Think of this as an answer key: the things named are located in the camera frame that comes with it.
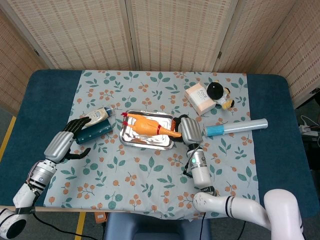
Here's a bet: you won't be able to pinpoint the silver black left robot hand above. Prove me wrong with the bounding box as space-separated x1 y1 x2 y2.
44 116 92 165

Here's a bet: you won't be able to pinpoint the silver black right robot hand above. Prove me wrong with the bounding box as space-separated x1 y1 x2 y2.
172 114 203 146

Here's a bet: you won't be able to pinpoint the orange rubber toy chicken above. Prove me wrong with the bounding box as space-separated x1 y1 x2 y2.
121 112 182 139

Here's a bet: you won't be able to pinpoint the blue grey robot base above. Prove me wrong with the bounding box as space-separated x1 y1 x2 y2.
103 212 211 240

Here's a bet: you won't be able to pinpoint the stainless steel tray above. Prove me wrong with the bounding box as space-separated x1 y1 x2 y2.
119 109 176 151

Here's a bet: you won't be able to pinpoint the black white plush toy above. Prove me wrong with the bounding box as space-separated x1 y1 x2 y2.
206 79 236 110

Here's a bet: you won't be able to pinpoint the small cream bottle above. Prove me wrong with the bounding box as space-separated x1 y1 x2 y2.
86 106 115 125

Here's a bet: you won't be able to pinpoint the floral tablecloth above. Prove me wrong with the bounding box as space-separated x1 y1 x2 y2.
43 69 261 221

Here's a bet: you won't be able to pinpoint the pink soap box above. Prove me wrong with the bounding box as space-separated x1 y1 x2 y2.
184 82 217 117

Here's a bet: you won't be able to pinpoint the dark teal cylindrical case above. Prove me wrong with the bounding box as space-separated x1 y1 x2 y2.
74 118 112 145

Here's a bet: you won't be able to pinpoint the clear wrap roll blue label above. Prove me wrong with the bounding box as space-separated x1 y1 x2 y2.
203 118 269 138

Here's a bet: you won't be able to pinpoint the dark teal table cover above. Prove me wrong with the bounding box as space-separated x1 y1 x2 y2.
0 69 320 216

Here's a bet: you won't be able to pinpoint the orange device under table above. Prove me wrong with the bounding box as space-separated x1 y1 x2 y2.
94 212 108 224

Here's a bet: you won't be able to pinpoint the woven folding screen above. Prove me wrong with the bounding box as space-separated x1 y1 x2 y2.
0 0 320 116

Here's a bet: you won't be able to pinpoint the white power strip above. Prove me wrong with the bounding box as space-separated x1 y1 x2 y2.
299 124 320 137

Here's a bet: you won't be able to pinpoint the black box on floor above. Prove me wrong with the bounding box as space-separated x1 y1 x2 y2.
301 134 320 171

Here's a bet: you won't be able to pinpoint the black cable on floor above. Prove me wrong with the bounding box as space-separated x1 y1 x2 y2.
32 212 106 240

